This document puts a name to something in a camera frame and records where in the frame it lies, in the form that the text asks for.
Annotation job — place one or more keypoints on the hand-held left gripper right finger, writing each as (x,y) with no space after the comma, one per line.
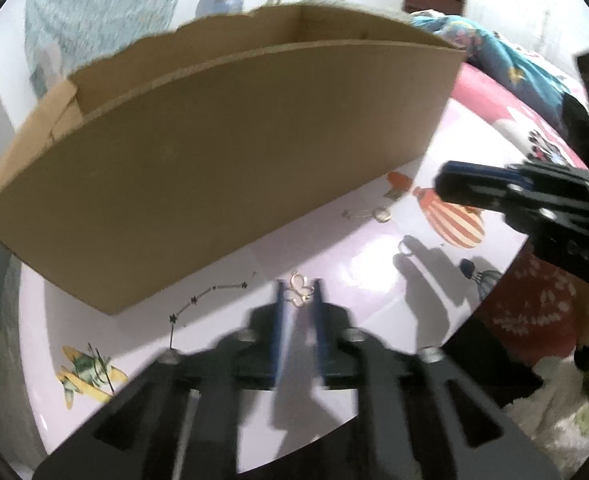
(319,330)

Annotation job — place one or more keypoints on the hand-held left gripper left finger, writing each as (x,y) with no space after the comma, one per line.
(279,330)

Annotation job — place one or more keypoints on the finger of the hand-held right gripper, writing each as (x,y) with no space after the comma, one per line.
(474,185)

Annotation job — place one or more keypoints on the gold butterfly pendant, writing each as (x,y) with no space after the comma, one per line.
(298,294)

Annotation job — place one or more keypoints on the cardboard box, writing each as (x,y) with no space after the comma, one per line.
(199,160)

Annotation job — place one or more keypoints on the blue patterned quilt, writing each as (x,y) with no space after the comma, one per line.
(499,55)

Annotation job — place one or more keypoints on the teal floral hanging cloth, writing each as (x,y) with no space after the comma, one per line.
(99,5)

